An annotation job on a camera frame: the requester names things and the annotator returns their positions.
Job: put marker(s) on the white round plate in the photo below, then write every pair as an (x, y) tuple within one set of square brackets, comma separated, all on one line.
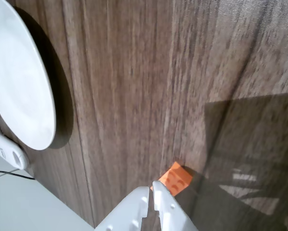
[(18, 72)]

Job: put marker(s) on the white plastic clamp stand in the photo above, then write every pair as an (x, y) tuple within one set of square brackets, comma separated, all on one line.
[(14, 154)]

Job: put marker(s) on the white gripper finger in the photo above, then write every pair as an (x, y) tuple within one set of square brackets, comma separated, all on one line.
[(132, 209), (169, 211)]

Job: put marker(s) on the orange lego block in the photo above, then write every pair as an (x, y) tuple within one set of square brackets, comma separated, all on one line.
[(179, 178)]

